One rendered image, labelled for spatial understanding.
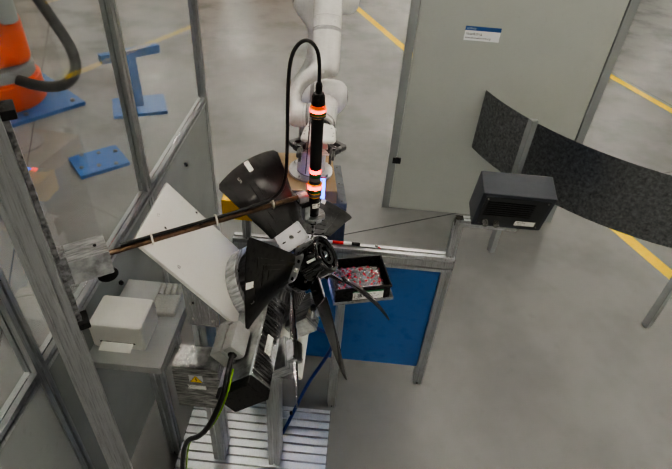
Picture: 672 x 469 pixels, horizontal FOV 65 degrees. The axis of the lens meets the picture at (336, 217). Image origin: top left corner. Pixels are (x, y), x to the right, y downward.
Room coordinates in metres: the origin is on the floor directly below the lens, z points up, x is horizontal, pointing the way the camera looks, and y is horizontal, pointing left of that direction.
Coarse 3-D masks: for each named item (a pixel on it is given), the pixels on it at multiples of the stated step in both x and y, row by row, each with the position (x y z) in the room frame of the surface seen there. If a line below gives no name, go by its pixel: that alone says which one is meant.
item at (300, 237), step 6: (288, 228) 1.19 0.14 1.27; (294, 228) 1.20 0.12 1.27; (300, 228) 1.20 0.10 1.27; (282, 234) 1.17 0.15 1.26; (288, 234) 1.18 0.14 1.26; (294, 234) 1.18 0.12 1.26; (300, 234) 1.19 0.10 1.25; (306, 234) 1.19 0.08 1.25; (276, 240) 1.16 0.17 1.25; (282, 240) 1.16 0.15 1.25; (288, 240) 1.17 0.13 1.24; (294, 240) 1.17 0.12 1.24; (300, 240) 1.18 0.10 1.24; (282, 246) 1.15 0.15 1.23; (288, 246) 1.16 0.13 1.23; (294, 246) 1.16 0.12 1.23
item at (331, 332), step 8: (320, 304) 1.05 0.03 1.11; (328, 304) 1.00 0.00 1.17; (320, 312) 1.04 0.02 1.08; (328, 312) 0.99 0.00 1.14; (328, 320) 0.99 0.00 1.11; (328, 328) 0.99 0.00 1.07; (328, 336) 0.99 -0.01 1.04; (336, 336) 0.90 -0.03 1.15; (336, 344) 0.92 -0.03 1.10; (336, 352) 0.94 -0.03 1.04; (336, 360) 0.95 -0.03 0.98; (344, 376) 0.89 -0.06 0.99
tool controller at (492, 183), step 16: (480, 176) 1.61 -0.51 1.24; (496, 176) 1.60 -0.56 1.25; (512, 176) 1.60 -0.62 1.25; (528, 176) 1.61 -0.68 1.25; (544, 176) 1.61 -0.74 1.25; (480, 192) 1.56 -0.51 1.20; (496, 192) 1.52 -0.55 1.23; (512, 192) 1.53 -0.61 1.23; (528, 192) 1.53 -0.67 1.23; (544, 192) 1.54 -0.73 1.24; (480, 208) 1.54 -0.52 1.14; (496, 208) 1.53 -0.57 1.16; (512, 208) 1.52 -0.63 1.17; (528, 208) 1.52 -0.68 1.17; (544, 208) 1.52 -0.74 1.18; (480, 224) 1.56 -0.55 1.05; (496, 224) 1.53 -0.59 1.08; (512, 224) 1.55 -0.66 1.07; (528, 224) 1.55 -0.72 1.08
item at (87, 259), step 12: (84, 240) 0.93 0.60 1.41; (96, 240) 0.93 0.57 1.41; (60, 252) 0.87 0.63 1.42; (72, 252) 0.88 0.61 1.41; (84, 252) 0.89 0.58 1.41; (96, 252) 0.89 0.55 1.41; (108, 252) 0.90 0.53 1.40; (72, 264) 0.85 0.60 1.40; (84, 264) 0.86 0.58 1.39; (96, 264) 0.88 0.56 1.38; (108, 264) 0.89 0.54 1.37; (72, 276) 0.86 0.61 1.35; (84, 276) 0.86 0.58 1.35; (96, 276) 0.87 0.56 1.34
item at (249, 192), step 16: (256, 160) 1.29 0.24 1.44; (272, 160) 1.32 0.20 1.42; (256, 176) 1.25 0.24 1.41; (272, 176) 1.27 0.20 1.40; (224, 192) 1.17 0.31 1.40; (240, 192) 1.20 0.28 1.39; (256, 192) 1.22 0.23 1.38; (272, 192) 1.24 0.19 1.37; (288, 192) 1.26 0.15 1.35; (240, 208) 1.17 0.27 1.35; (288, 208) 1.22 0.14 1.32; (256, 224) 1.16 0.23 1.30; (272, 224) 1.18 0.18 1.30; (288, 224) 1.19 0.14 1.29
